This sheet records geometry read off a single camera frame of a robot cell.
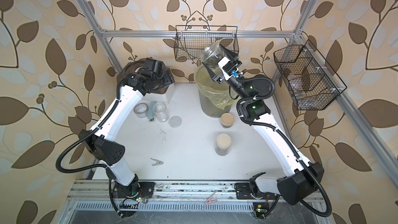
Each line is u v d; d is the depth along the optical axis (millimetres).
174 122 988
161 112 958
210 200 707
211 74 508
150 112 956
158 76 615
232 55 497
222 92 788
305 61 791
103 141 427
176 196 737
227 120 941
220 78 503
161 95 981
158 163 825
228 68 423
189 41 937
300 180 374
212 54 494
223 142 772
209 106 847
